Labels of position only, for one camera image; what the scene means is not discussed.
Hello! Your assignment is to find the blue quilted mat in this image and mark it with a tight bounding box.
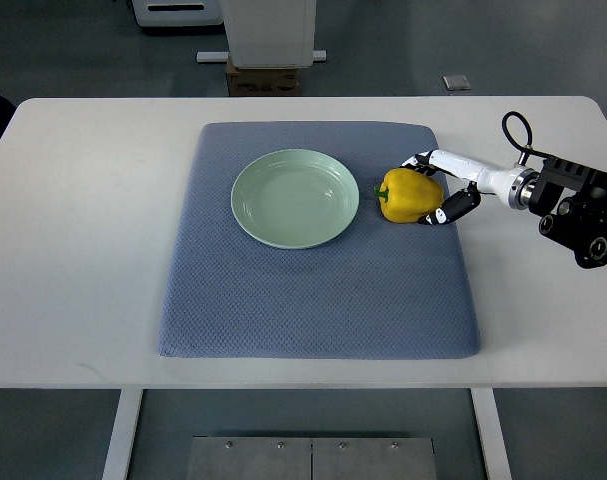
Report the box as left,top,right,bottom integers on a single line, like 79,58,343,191
157,121,481,360

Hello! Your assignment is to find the light green plate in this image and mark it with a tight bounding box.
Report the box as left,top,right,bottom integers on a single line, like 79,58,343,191
231,149,360,249

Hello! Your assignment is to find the white right table leg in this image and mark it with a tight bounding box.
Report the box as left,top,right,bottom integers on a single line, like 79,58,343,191
470,388,512,480

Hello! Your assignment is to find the small grey floor plate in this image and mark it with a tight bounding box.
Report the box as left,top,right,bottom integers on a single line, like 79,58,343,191
442,74,471,92

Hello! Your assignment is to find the yellow bell pepper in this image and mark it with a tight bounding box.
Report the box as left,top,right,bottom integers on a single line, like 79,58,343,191
374,168,444,223

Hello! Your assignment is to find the brown cardboard box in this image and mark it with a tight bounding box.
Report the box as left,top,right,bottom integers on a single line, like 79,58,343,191
225,58,300,97

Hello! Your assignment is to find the white left table leg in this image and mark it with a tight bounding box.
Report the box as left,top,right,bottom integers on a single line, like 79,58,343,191
102,388,143,480

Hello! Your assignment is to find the white appliance with slot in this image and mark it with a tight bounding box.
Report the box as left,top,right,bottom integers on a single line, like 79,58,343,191
131,0,223,28

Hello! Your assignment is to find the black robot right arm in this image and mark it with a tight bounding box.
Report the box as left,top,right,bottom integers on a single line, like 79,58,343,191
502,111,607,269

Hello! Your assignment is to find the white table leg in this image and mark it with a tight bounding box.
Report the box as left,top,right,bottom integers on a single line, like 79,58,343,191
102,388,143,480
470,388,512,480

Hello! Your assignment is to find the white machine column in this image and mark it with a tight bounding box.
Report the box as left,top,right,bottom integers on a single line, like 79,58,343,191
196,0,327,69

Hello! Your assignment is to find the metal base plate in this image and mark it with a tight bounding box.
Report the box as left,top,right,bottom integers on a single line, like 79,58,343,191
187,436,437,480

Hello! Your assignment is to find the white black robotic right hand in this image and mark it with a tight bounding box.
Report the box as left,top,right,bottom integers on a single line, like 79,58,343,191
402,150,539,225

